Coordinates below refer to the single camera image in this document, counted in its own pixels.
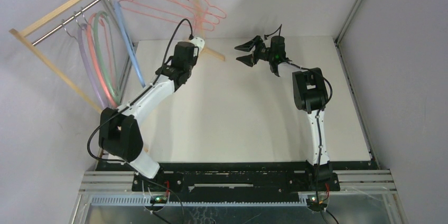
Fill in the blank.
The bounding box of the blue plastic hanger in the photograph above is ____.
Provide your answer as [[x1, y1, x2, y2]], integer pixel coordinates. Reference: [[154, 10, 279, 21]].
[[107, 0, 146, 88]]

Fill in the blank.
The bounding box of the green plastic hanger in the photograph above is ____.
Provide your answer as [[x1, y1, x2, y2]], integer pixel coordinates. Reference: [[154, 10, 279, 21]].
[[85, 11, 122, 106]]

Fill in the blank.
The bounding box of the pink curved plastic hanger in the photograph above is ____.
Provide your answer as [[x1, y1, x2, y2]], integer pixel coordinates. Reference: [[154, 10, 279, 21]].
[[76, 11, 121, 108]]

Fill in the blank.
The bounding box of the purple plastic hanger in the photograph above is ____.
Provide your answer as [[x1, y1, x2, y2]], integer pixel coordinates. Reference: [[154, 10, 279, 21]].
[[61, 21, 108, 108]]

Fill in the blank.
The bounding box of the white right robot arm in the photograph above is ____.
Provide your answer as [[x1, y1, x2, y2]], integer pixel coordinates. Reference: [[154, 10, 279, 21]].
[[234, 35, 333, 190]]

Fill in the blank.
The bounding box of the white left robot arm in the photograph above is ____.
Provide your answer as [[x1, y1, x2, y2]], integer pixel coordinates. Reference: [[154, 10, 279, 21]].
[[98, 37, 205, 191]]

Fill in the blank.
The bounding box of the metal rack hanging rod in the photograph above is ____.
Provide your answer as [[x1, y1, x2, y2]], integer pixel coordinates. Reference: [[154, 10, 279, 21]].
[[21, 0, 104, 46]]

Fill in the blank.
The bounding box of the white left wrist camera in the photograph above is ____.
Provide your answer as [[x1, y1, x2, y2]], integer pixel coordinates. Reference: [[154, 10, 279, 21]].
[[189, 36, 205, 57]]

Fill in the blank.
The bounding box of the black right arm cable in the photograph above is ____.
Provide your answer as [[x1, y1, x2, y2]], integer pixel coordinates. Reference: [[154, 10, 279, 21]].
[[264, 24, 333, 202]]

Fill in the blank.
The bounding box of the left aluminium frame post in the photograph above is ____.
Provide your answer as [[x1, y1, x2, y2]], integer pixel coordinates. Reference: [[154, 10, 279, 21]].
[[100, 0, 126, 53]]

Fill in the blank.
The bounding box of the aluminium frame post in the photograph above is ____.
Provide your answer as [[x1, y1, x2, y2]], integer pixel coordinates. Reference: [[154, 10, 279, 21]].
[[100, 0, 126, 53], [334, 0, 364, 46]]

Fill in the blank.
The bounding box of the right aluminium frame post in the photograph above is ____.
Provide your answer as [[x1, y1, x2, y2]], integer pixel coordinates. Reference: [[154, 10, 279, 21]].
[[334, 0, 364, 46]]

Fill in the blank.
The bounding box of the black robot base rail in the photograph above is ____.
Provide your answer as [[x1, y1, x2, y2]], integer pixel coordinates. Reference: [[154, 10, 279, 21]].
[[84, 161, 379, 205]]

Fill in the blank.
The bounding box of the wooden clothes rack frame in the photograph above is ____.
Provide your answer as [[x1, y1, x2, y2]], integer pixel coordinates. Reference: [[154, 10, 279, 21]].
[[8, 0, 226, 154]]

